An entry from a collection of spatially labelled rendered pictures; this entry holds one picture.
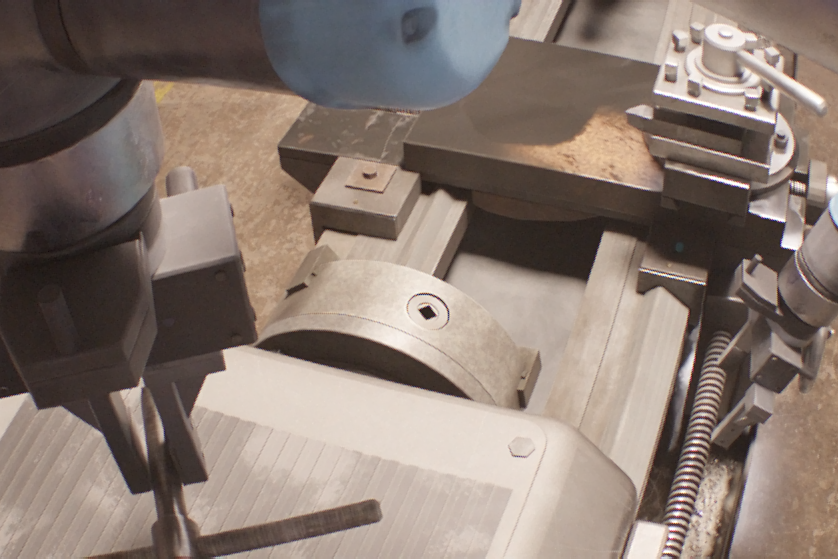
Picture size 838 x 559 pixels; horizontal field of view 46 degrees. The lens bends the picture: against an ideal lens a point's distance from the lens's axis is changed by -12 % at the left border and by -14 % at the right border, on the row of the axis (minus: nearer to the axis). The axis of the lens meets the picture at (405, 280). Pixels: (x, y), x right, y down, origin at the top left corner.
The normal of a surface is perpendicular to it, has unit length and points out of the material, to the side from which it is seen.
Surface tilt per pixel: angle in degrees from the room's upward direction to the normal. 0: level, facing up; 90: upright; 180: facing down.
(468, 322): 37
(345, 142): 0
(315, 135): 0
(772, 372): 83
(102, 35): 101
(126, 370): 90
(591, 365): 0
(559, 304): 12
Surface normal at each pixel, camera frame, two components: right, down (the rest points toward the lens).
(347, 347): -0.34, 0.68
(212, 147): -0.07, -0.71
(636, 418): 0.49, -0.46
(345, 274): -0.32, -0.73
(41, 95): 0.41, 0.63
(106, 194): 0.73, 0.45
